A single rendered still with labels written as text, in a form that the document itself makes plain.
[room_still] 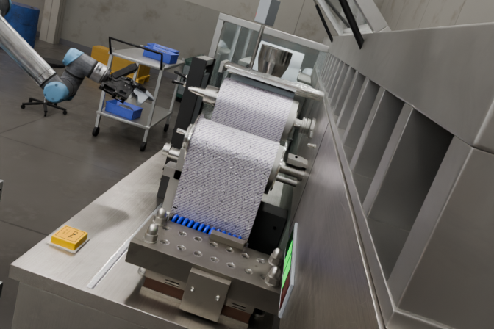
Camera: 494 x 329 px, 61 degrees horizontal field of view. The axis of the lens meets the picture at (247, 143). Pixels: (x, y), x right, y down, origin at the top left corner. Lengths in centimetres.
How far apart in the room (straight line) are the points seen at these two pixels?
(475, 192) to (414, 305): 9
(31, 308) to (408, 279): 104
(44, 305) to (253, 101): 81
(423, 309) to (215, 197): 92
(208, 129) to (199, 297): 43
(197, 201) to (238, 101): 36
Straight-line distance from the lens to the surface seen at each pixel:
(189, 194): 121
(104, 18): 952
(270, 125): 136
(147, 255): 109
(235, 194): 118
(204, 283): 106
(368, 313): 35
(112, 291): 114
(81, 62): 173
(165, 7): 911
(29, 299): 123
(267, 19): 168
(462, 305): 33
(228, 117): 137
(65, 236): 127
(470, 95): 31
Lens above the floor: 161
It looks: 16 degrees down
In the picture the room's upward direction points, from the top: 17 degrees clockwise
